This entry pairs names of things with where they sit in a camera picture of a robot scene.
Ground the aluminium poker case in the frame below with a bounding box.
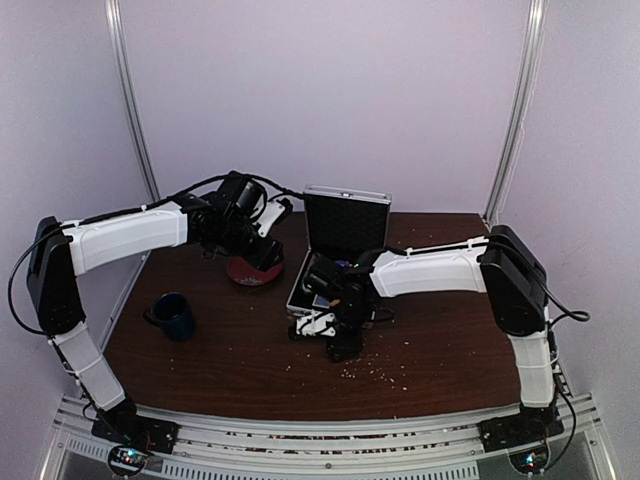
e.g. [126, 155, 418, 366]
[285, 183, 392, 321]

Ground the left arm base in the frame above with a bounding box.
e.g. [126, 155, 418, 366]
[91, 398, 179, 479]

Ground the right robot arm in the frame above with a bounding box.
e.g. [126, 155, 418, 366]
[311, 225, 556, 442]

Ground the red floral plate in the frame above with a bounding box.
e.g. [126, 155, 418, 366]
[226, 257, 284, 287]

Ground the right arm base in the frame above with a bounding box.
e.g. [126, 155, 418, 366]
[477, 397, 564, 477]

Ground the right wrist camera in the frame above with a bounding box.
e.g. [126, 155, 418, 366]
[287, 255, 351, 342]

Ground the right aluminium frame post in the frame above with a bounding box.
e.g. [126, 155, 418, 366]
[482, 0, 548, 226]

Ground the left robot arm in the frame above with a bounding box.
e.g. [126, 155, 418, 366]
[21, 194, 289, 444]

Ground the blue card deck box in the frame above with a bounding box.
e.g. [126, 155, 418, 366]
[312, 295, 331, 308]

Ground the left aluminium frame post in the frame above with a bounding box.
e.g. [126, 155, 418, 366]
[104, 0, 161, 201]

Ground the aluminium frame post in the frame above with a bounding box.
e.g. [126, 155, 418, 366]
[482, 0, 548, 226]
[104, 0, 161, 201]

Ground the dark blue mug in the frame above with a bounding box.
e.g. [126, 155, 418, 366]
[143, 292, 196, 342]

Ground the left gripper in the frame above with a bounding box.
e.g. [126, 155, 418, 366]
[210, 216, 284, 271]

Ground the aluminium front rail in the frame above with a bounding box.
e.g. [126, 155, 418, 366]
[35, 394, 623, 479]

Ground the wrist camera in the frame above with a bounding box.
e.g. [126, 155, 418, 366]
[287, 255, 351, 342]
[216, 171, 293, 238]

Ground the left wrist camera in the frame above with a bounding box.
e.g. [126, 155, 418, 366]
[216, 171, 293, 238]

